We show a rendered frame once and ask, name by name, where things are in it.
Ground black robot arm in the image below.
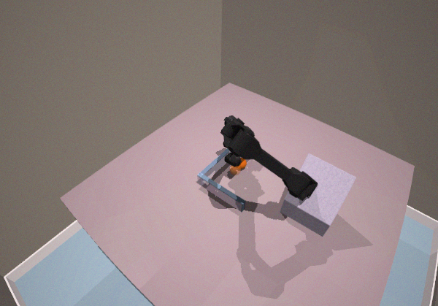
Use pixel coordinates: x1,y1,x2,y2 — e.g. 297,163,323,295
221,115,318,201

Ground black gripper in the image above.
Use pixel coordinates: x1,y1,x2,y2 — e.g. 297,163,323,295
225,153,242,167

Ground low clear glass wall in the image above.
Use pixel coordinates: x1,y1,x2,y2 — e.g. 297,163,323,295
197,148,245,212

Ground low clear glass walls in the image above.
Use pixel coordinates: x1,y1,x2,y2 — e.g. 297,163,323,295
197,153,242,212

